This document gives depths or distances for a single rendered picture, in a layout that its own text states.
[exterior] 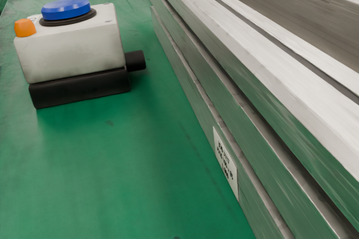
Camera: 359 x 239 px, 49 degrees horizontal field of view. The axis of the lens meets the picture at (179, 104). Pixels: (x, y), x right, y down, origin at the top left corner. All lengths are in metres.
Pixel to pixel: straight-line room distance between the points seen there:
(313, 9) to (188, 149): 0.11
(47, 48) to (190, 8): 0.13
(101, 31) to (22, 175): 0.12
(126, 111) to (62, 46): 0.07
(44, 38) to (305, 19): 0.19
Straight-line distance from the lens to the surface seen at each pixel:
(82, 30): 0.31
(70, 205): 0.22
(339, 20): 0.23
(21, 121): 0.33
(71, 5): 0.33
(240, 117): 0.16
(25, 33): 0.32
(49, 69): 0.32
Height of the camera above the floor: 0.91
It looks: 27 degrees down
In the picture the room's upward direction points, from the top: 8 degrees counter-clockwise
